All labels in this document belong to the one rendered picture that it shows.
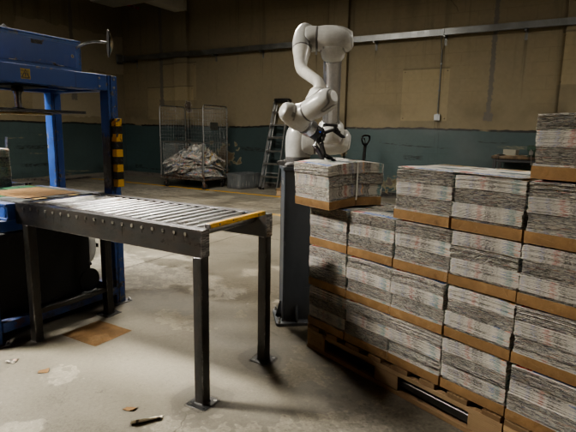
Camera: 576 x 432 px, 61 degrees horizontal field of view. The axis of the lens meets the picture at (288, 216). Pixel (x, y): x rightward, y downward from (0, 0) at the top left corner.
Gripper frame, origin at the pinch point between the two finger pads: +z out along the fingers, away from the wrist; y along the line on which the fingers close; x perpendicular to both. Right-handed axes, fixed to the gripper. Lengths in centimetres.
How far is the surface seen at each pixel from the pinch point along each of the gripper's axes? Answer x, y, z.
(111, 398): -22, 153, -52
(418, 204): 60, 23, 3
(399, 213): 50, 28, 5
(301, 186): -9.3, 25.6, -5.4
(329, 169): 14.1, 16.9, -12.0
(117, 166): -137, 46, -54
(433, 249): 68, 39, 12
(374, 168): 15.3, 3.4, 15.5
